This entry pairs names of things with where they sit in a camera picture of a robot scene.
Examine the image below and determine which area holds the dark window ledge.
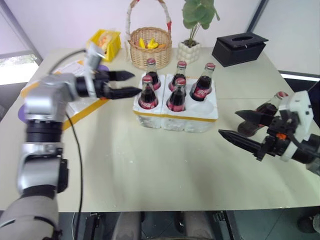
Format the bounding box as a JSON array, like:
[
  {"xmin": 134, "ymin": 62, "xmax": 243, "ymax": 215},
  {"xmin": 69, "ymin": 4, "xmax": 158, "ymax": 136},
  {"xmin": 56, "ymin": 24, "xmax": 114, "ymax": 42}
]
[{"xmin": 278, "ymin": 70, "xmax": 320, "ymax": 82}]

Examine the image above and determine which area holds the green plant in white pot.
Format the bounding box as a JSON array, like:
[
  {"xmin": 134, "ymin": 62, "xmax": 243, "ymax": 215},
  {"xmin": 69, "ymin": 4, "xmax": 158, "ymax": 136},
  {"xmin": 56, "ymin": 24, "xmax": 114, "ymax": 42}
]
[{"xmin": 177, "ymin": 0, "xmax": 221, "ymax": 65}]

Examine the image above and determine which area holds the glass cola bottle red cap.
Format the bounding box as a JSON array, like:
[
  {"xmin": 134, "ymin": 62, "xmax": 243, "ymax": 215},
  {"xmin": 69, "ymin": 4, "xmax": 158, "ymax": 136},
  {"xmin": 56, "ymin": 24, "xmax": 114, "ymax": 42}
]
[
  {"xmin": 237, "ymin": 91, "xmax": 290, "ymax": 137},
  {"xmin": 145, "ymin": 58, "xmax": 162, "ymax": 91},
  {"xmin": 189, "ymin": 62, "xmax": 217, "ymax": 102},
  {"xmin": 166, "ymin": 77, "xmax": 187, "ymax": 112},
  {"xmin": 138, "ymin": 75, "xmax": 159, "ymax": 110},
  {"xmin": 168, "ymin": 60, "xmax": 188, "ymax": 92}
]

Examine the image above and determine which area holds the flat white box yellow tape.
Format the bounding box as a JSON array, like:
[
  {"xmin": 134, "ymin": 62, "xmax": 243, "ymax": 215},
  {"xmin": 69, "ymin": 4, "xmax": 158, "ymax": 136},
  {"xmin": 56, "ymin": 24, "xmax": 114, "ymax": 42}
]
[{"xmin": 20, "ymin": 59, "xmax": 111, "ymax": 131}]

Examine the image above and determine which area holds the yellow toy fruit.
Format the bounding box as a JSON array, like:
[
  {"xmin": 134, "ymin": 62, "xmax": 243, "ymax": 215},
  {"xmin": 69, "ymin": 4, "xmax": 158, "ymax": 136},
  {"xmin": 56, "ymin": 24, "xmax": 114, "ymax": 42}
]
[{"xmin": 146, "ymin": 37, "xmax": 160, "ymax": 50}]

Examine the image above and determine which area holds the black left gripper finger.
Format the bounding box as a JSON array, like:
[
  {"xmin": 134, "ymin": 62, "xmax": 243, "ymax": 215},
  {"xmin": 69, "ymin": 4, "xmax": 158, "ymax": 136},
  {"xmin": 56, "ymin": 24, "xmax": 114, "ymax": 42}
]
[
  {"xmin": 109, "ymin": 86, "xmax": 143, "ymax": 100},
  {"xmin": 109, "ymin": 70, "xmax": 136, "ymax": 82}
]

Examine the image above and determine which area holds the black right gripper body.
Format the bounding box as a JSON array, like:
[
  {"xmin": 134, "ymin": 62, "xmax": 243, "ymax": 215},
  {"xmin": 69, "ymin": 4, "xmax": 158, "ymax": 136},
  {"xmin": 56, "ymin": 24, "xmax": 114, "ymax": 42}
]
[{"xmin": 255, "ymin": 115, "xmax": 297, "ymax": 161}]

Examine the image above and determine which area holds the orange white snack packet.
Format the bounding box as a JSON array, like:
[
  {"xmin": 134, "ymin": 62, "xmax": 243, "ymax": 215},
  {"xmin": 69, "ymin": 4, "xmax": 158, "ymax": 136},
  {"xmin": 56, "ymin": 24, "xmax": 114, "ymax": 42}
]
[{"xmin": 96, "ymin": 31, "xmax": 117, "ymax": 50}]

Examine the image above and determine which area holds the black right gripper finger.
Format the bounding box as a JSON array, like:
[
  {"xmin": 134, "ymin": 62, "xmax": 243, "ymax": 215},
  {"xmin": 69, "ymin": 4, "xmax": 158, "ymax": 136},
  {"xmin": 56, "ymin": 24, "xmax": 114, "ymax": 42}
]
[
  {"xmin": 218, "ymin": 129, "xmax": 264, "ymax": 157},
  {"xmin": 234, "ymin": 109, "xmax": 277, "ymax": 126}
]

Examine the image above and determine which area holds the purple round disc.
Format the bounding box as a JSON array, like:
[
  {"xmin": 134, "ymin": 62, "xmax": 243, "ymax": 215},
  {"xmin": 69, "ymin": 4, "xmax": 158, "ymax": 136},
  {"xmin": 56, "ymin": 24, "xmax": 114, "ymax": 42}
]
[
  {"xmin": 96, "ymin": 63, "xmax": 110, "ymax": 76},
  {"xmin": 17, "ymin": 103, "xmax": 27, "ymax": 123}
]

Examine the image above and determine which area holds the black tissue box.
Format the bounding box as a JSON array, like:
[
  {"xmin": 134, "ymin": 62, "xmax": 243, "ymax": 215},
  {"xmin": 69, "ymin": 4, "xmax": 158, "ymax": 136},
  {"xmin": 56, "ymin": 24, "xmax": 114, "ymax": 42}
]
[{"xmin": 211, "ymin": 31, "xmax": 270, "ymax": 68}]

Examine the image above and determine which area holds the white foam crate yellow tape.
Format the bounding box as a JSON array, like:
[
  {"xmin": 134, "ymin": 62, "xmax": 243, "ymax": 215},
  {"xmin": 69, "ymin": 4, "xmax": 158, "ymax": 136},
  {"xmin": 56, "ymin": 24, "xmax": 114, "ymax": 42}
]
[{"xmin": 132, "ymin": 71, "xmax": 220, "ymax": 134}]

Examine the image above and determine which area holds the yellow plastic bin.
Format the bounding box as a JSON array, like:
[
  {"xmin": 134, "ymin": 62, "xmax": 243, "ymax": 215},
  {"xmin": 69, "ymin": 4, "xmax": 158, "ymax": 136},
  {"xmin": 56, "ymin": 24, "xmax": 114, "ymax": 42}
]
[{"xmin": 86, "ymin": 28, "xmax": 123, "ymax": 63}]

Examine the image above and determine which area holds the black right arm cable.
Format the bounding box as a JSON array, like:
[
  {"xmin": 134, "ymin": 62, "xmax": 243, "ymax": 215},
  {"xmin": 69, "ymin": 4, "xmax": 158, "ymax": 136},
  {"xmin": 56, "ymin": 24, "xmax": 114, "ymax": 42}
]
[{"xmin": 289, "ymin": 129, "xmax": 320, "ymax": 151}]

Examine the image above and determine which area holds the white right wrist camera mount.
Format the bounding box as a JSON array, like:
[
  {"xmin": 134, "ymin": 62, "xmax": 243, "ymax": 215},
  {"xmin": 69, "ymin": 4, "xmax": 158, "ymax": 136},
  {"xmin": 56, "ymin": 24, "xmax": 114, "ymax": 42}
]
[{"xmin": 278, "ymin": 90, "xmax": 315, "ymax": 162}]

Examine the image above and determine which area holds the black table frame leg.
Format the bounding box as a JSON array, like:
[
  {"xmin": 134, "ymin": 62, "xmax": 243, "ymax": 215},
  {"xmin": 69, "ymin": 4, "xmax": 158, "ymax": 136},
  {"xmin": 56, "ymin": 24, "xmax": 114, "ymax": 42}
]
[
  {"xmin": 83, "ymin": 212, "xmax": 101, "ymax": 240},
  {"xmin": 212, "ymin": 210, "xmax": 242, "ymax": 240}
]

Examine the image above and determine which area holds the wicker basket with handle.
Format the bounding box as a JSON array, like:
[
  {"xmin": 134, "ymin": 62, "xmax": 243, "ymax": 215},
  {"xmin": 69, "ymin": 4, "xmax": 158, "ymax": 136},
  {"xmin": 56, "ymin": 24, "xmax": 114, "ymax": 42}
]
[{"xmin": 124, "ymin": 0, "xmax": 174, "ymax": 71}]

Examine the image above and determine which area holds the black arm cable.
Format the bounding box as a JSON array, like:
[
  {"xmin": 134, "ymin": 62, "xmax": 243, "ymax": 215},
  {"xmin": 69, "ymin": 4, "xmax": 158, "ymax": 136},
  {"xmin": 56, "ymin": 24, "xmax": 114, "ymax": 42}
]
[
  {"xmin": 289, "ymin": 129, "xmax": 320, "ymax": 151},
  {"xmin": 48, "ymin": 48, "xmax": 87, "ymax": 240}
]

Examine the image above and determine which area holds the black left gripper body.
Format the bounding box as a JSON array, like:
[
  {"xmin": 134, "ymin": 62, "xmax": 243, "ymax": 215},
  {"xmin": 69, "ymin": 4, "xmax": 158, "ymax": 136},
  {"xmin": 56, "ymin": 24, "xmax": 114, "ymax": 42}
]
[{"xmin": 87, "ymin": 71, "xmax": 114, "ymax": 100}]

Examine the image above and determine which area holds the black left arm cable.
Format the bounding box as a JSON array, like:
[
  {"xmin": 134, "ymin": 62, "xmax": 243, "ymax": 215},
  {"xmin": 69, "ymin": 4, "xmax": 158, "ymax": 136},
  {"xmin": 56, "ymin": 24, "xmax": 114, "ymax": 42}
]
[{"xmin": 48, "ymin": 48, "xmax": 87, "ymax": 240}]

